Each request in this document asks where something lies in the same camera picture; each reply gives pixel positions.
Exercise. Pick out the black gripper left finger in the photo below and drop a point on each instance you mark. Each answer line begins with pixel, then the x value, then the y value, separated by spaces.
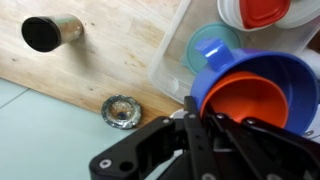
pixel 160 150

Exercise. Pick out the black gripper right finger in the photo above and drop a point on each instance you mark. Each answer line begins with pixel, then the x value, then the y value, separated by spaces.
pixel 266 150

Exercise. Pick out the orange plastic cup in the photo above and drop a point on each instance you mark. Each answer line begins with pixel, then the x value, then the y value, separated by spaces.
pixel 246 96

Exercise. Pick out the blue plastic cup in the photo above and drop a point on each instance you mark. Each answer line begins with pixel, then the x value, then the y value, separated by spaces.
pixel 293 86

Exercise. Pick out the clear plastic case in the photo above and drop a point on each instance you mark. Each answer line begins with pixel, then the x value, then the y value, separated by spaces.
pixel 173 66

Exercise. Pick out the round glass dish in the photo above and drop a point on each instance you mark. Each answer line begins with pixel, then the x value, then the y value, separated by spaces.
pixel 121 112

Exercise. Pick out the teal round lid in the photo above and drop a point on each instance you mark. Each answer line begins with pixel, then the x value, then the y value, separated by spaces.
pixel 203 43

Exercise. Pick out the red lidded container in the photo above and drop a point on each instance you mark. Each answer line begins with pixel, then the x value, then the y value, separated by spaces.
pixel 263 11

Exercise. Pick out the white plastic container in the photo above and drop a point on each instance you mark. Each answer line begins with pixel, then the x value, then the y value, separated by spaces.
pixel 230 13

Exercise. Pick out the glass jar with black lid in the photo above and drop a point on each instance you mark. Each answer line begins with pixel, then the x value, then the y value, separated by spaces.
pixel 53 31

